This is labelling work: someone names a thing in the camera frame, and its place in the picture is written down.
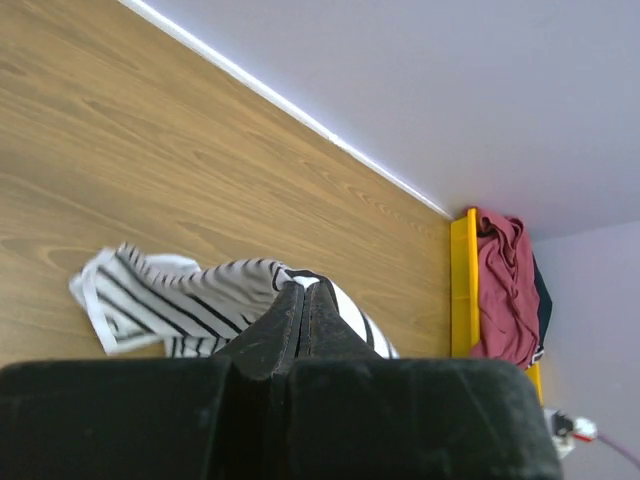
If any dark navy tank top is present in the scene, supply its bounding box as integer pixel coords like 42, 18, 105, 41
531, 258, 553, 365

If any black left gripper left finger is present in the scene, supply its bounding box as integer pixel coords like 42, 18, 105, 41
214, 283, 305, 380

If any yellow plastic bin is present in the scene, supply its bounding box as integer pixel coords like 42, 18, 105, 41
450, 207, 543, 397

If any black white striped tank top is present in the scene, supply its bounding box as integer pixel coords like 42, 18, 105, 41
69, 244, 398, 359

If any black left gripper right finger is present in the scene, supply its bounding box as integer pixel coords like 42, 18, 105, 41
298, 282, 381, 360

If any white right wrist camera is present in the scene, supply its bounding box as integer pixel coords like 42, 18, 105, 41
543, 407, 598, 460

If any maroon red tank top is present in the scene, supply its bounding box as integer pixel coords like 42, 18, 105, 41
471, 208, 540, 370

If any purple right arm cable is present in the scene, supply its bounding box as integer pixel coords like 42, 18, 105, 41
597, 432, 640, 471

